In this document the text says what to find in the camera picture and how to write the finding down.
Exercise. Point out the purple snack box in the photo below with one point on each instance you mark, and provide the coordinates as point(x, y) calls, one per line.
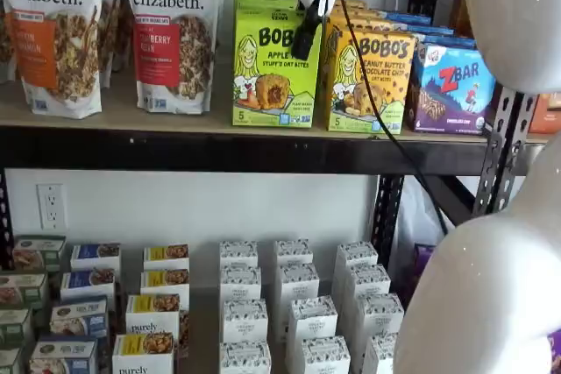
point(423, 260)

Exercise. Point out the green-label granola box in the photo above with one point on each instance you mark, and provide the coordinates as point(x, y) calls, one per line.
point(15, 326)
point(11, 363)
point(39, 251)
point(22, 291)

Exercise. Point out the white patterned pantry box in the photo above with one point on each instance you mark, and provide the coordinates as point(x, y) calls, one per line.
point(244, 321)
point(239, 253)
point(299, 280)
point(356, 256)
point(368, 282)
point(244, 358)
point(293, 251)
point(324, 356)
point(312, 321)
point(240, 282)
point(381, 354)
point(379, 317)

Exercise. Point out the yellow-label granola box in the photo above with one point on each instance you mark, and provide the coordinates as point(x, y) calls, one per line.
point(164, 282)
point(142, 352)
point(166, 256)
point(151, 312)

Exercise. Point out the white granola bag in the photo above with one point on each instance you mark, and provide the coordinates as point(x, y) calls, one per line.
point(6, 41)

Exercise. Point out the large orange snack box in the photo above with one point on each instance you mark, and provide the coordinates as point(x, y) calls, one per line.
point(545, 113)

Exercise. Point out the orange-label granola bag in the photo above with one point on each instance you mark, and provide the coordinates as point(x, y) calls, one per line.
point(52, 41)

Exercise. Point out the blue purple Zbar box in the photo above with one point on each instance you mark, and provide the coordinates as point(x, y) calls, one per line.
point(429, 30)
point(447, 41)
point(407, 18)
point(451, 93)

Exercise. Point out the white plastic sheet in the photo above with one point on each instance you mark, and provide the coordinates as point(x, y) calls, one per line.
point(412, 216)

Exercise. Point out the red-label granola bag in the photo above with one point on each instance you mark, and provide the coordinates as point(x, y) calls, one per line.
point(175, 41)

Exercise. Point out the yellow Bobo's peanut butter box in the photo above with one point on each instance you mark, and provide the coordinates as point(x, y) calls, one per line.
point(359, 10)
point(356, 2)
point(346, 85)
point(355, 24)

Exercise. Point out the white wall outlet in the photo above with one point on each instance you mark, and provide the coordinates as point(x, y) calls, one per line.
point(51, 206)

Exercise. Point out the black metal shelving unit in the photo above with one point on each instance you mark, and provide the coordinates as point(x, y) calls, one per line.
point(219, 150)
point(519, 129)

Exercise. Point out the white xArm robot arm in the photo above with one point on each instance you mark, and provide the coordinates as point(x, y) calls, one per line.
point(482, 295)

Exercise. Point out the blue-label granola box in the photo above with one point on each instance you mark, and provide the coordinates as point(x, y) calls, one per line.
point(85, 282)
point(63, 356)
point(94, 256)
point(79, 319)

